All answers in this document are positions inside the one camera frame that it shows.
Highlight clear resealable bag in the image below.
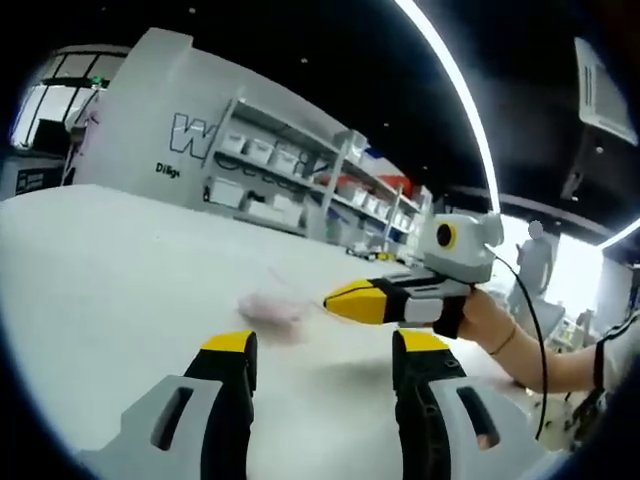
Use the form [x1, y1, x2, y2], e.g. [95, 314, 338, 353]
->
[237, 290, 315, 344]

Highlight glass partition windows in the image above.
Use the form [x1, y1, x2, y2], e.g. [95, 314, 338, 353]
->
[8, 46, 132, 151]

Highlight grey metal shelving rack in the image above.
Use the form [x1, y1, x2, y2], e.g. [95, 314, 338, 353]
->
[201, 96, 437, 252]

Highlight curved ceiling light strip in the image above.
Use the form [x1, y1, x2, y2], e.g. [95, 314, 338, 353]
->
[393, 0, 505, 217]

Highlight bright ceiling light strip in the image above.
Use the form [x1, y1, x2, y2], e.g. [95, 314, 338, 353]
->
[596, 216, 640, 247]

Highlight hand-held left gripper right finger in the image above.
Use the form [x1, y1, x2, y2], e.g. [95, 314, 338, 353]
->
[392, 329, 551, 480]

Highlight dark low counter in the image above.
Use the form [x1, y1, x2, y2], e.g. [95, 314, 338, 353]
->
[0, 148, 77, 200]

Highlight thin gold bracelet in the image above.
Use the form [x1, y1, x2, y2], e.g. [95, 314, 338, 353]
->
[488, 324, 518, 357]

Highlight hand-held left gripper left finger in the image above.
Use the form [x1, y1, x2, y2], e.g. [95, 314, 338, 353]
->
[74, 329, 259, 480]

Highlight small yellow black device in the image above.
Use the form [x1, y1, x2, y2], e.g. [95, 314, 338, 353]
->
[348, 246, 397, 262]

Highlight row of white storage bins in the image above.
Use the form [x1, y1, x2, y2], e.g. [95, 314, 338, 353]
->
[219, 128, 426, 236]

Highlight black cable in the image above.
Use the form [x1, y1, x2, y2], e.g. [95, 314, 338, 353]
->
[492, 251, 550, 442]

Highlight ceiling air conditioner unit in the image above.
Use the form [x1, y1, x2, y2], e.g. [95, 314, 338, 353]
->
[571, 36, 640, 142]

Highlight black monitor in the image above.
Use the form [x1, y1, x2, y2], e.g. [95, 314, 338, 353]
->
[31, 118, 70, 150]

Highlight person's right hand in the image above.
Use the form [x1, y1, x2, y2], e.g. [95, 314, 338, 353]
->
[458, 288, 517, 352]

